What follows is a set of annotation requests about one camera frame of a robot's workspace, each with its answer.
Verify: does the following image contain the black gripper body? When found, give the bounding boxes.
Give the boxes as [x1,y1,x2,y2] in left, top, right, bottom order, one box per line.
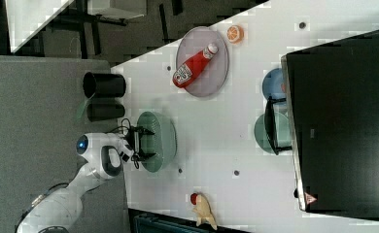
[125,127,140,158]

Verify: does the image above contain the green slotted spatula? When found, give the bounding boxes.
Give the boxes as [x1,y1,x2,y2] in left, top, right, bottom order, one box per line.
[76,96,93,119]

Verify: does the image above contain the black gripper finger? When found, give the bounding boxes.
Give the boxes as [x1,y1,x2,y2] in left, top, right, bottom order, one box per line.
[136,126,154,135]
[138,152,156,161]

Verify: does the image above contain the green plastic strainer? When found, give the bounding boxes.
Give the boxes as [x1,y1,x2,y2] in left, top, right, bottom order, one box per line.
[137,112,177,173]

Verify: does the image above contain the red ketchup bottle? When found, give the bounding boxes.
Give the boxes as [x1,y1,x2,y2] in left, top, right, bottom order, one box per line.
[172,43,219,88]

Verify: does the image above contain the beige plush toy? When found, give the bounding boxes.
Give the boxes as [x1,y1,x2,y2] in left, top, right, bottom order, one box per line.
[192,193,218,230]

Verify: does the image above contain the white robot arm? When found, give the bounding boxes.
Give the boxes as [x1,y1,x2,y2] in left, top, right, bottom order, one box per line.
[15,126,155,233]

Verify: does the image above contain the blue bin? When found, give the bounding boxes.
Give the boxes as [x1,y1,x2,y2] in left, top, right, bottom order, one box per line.
[133,215,209,233]

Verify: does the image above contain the black toaster oven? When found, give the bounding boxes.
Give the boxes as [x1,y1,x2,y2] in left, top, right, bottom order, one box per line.
[264,29,379,221]

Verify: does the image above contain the blue bowl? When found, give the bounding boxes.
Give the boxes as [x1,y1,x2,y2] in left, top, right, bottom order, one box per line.
[262,68,287,114]

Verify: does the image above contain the green mug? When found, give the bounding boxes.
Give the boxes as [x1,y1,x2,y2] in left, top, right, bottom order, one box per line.
[254,112,292,153]

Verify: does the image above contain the orange slice toy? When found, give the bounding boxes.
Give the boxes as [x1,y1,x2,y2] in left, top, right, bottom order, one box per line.
[226,25,244,44]

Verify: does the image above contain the red strawberry toy on table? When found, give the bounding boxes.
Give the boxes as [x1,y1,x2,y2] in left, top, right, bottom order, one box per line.
[190,193,198,205]

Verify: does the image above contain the grey round plate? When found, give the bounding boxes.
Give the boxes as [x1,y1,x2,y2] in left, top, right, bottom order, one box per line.
[176,27,229,97]

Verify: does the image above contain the black cup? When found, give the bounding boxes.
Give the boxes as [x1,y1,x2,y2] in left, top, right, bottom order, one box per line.
[86,102,125,121]
[83,72,126,98]

